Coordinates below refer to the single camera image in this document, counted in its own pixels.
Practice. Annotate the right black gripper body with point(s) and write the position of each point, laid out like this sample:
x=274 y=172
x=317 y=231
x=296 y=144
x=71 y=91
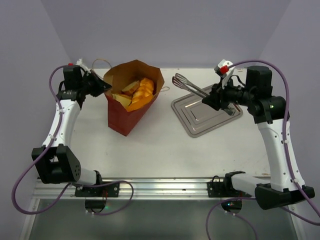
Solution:
x=216 y=95

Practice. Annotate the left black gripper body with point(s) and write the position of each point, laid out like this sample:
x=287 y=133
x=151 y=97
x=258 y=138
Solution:
x=90 y=86

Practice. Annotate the red brown paper bag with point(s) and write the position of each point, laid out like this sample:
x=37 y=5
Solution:
x=135 y=86

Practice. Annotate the braided fake bread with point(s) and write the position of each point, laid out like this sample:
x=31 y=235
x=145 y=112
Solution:
x=144 y=93

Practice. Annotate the metal tongs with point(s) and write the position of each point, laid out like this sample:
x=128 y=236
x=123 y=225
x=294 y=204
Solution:
x=182 y=82

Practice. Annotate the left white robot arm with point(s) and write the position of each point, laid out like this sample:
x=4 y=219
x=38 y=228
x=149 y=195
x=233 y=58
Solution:
x=54 y=160

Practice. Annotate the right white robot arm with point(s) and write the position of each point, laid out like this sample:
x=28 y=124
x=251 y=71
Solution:
x=286 y=185

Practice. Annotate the silver metal tray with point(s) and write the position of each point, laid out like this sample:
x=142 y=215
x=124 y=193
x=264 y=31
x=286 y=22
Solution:
x=198 y=119

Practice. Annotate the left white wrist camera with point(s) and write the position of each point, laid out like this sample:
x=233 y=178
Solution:
x=79 y=65

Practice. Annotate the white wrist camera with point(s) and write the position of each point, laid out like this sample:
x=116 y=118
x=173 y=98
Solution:
x=79 y=65
x=224 y=70

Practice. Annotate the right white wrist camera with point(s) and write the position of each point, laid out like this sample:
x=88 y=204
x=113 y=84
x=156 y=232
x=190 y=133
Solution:
x=224 y=70

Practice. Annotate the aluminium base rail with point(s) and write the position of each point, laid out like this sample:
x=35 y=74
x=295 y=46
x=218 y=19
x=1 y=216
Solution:
x=143 y=189

